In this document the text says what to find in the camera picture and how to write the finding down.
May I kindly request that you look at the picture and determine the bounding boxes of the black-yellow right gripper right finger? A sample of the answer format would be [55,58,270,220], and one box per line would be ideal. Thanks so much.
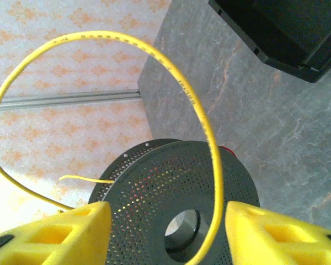
[225,200,331,265]

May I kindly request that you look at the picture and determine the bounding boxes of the yellow cable wound on spool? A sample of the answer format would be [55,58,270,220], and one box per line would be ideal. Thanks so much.
[58,174,114,184]

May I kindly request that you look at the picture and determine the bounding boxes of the aluminium corner post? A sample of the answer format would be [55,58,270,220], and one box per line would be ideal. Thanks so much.
[0,88,141,111]

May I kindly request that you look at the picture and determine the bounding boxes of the black two-compartment box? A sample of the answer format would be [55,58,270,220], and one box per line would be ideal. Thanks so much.
[208,0,331,83]

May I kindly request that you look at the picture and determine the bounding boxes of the long yellow cable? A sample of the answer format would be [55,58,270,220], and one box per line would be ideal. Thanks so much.
[0,30,224,265]

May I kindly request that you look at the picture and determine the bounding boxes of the black perforated cable spool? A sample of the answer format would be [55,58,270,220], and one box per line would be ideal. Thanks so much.
[87,139,261,265]

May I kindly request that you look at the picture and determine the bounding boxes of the black-yellow right gripper left finger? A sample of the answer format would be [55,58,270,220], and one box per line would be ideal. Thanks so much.
[0,200,113,265]

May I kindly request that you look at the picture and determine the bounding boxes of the red cable wound on spool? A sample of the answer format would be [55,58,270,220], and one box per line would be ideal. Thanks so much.
[219,146,237,158]

